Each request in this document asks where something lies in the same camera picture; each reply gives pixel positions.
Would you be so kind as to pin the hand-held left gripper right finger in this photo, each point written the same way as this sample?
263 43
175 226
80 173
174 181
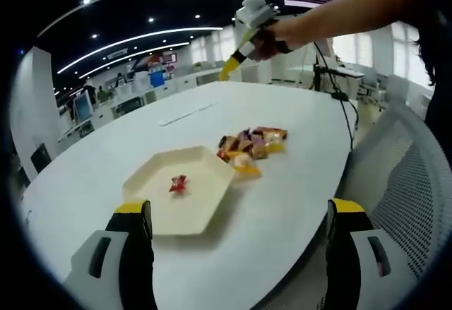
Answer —
360 253

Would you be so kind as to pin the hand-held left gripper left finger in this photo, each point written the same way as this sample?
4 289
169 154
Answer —
114 246

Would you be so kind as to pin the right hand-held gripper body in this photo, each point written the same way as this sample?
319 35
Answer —
252 13

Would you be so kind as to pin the small red candy packet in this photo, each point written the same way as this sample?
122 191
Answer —
177 183

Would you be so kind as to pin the pile of assorted snacks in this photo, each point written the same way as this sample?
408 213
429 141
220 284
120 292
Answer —
247 144

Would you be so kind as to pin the cream hexagonal container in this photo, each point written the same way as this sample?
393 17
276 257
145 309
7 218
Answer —
197 190

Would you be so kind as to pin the person's right hand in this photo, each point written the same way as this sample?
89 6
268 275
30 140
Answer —
275 43

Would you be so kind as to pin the black tripod stand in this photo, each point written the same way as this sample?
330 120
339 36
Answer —
318 73

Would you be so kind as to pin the white mesh office chair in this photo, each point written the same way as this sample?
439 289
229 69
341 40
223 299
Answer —
399 183

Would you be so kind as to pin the blue box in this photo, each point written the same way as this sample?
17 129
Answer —
157 77

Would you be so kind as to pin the black rectangular panel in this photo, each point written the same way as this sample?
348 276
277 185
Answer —
40 156

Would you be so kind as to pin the white office cabinet row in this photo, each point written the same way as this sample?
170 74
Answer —
116 108

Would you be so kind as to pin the desktop monitor teal screen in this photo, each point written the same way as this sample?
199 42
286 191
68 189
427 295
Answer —
83 107

